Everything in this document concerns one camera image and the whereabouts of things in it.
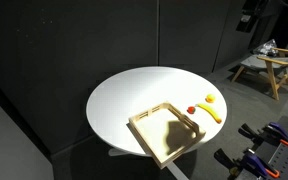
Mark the small red fruit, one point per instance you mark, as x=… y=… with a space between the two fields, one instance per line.
x=191 y=109

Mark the shallow wooden crate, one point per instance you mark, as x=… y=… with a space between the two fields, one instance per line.
x=157 y=133

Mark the small orange round fruit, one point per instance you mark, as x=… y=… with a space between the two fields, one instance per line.
x=210 y=98

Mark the yellow banana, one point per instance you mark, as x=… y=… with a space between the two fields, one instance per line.
x=210 y=111

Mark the clear plastic bag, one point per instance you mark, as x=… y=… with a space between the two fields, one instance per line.
x=265 y=48

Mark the wooden armchair with grey cushion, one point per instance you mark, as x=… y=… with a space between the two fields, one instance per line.
x=272 y=71

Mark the black wall-mounted device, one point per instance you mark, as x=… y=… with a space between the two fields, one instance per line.
x=245 y=21

